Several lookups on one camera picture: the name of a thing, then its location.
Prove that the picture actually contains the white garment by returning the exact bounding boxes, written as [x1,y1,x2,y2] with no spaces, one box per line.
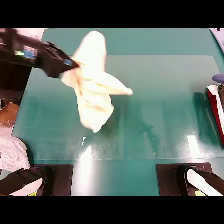
[0,134,32,173]

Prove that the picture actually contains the blue garment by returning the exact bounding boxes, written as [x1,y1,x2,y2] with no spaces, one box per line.
[211,73,224,85]

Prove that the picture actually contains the cream garment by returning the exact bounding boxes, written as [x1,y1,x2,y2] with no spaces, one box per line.
[59,30,134,134]

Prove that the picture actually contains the red garment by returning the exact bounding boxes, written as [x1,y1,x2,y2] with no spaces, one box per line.
[204,84,224,147]

